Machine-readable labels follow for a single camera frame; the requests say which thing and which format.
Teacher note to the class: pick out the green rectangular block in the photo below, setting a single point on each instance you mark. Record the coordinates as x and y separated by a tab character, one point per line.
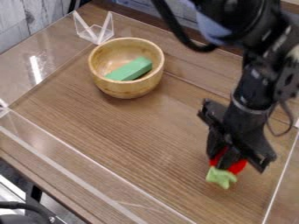
131	70

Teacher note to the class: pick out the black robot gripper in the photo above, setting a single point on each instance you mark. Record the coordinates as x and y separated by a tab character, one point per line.
237	136

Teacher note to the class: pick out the black table leg bracket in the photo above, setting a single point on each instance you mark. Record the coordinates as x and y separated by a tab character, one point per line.
22	207

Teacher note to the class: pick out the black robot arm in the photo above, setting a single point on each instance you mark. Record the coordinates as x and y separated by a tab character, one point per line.
257	26

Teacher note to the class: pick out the red plush strawberry toy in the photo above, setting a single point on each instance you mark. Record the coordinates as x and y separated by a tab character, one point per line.
223	177

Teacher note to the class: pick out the clear acrylic corner bracket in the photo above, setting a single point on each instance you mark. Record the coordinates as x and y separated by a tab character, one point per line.
94	33

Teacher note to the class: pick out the wooden bowl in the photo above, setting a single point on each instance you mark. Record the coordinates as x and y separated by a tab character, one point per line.
111	55

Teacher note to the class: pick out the clear acrylic tray wall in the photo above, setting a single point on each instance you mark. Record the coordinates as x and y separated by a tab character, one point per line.
87	187

